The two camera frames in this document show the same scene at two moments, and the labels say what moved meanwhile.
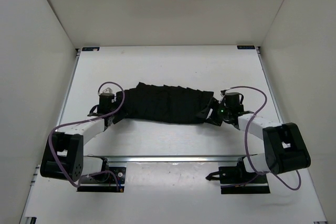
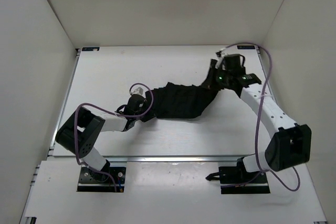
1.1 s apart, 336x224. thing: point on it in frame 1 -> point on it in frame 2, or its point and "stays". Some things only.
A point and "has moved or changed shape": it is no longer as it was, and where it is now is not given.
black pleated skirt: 161,103 has moved or changed shape
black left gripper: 122,115 -> 148,118
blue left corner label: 90,49 stays
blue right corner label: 245,46 stays
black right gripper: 213,104 -> 208,82
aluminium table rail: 141,159 stays
